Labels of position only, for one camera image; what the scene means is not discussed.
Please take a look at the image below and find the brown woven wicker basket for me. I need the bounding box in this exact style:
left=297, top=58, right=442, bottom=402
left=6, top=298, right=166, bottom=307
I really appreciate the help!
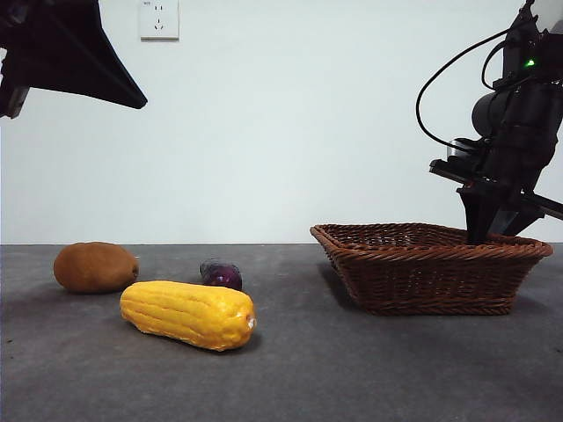
left=309, top=222, right=554, bottom=317

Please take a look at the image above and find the brown potato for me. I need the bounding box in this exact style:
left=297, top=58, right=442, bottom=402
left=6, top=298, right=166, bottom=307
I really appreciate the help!
left=53, top=241, right=140, bottom=295

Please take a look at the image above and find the purple eggplant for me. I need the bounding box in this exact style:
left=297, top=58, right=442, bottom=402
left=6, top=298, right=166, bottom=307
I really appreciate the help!
left=199, top=258, right=244, bottom=291

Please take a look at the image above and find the yellow corn cob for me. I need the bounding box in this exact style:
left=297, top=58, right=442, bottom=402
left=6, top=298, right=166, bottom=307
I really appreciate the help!
left=120, top=280, right=257, bottom=352

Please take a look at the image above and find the pale grey right camera box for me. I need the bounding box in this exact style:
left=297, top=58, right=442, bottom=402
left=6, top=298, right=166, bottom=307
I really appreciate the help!
left=446, top=138, right=488, bottom=160

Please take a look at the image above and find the black cable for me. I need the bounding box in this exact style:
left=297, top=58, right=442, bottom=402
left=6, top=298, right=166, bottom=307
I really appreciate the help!
left=415, top=28, right=514, bottom=150
left=481, top=41, right=507, bottom=91

